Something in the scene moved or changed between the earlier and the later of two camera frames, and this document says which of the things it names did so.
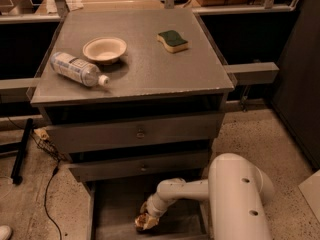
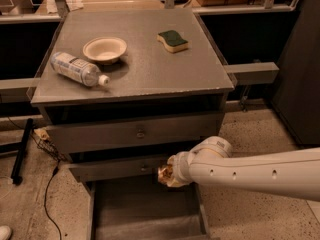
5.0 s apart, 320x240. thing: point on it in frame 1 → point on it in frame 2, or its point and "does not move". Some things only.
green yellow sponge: (172, 41) does not move
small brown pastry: (140, 220) → (164, 173)
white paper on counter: (74, 1) does not move
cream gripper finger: (143, 208) → (172, 160)
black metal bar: (18, 165) does not move
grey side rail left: (14, 90) does not move
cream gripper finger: (150, 222) → (176, 183)
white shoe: (5, 232) does not move
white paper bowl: (105, 50) does not move
